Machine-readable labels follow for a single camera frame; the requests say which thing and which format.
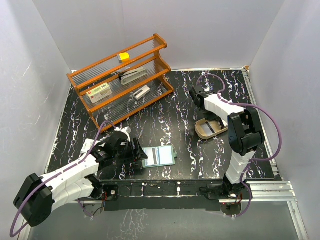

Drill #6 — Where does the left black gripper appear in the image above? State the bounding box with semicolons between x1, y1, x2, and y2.
113;138;147;164

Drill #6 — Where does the green card holder wallet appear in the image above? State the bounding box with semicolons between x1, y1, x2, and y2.
142;145;178;168

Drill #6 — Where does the dark striped credit card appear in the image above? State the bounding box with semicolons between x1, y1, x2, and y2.
200;121;216;136

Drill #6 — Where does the beige card tray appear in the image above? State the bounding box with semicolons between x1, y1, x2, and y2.
195;118;228;140

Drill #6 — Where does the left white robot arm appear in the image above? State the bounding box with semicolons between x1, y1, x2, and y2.
13;127;148;227

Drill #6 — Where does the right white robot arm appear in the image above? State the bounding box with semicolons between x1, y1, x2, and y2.
189;85;265;199

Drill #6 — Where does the white paper card with code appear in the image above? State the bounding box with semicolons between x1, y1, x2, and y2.
80;138;94;154

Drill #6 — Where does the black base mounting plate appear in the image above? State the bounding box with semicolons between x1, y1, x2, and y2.
102;179;249;211

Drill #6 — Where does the small white stapler remover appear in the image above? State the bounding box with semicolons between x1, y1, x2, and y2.
133;85;151;101

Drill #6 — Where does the orange wooden three-tier rack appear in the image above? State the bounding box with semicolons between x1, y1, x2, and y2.
67;33;174;131

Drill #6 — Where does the white staples box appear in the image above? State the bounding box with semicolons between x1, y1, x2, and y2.
86;83;112;104

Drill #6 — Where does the grey black stapler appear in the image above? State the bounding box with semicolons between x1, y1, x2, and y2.
118;67;147;86

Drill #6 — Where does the yellow grey tape measure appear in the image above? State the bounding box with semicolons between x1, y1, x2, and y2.
117;52;131;63

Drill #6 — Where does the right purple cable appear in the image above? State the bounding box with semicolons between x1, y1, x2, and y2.
196;74;283;163

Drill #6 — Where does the purple cable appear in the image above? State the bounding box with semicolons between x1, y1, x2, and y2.
9;120;118;238
196;74;283;163

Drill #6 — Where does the aluminium frame rail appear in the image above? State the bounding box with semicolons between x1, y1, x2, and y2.
242;65;309;240

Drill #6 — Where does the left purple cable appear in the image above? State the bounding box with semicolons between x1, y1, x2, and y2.
9;120;118;238

